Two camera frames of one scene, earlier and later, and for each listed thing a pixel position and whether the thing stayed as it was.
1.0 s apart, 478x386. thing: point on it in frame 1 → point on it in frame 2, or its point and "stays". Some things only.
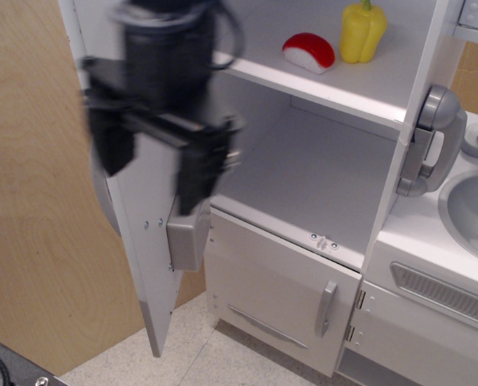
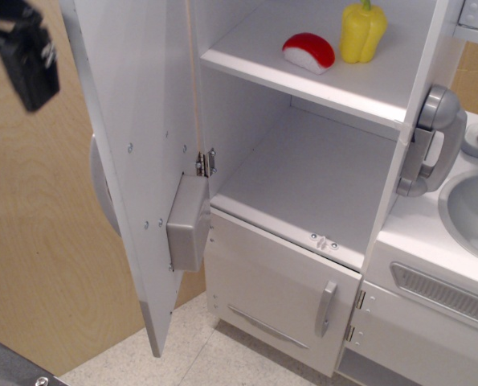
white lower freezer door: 294,301 stays
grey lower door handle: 325,308 stays
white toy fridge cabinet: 325,142 stays
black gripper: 163,88 → 27,50
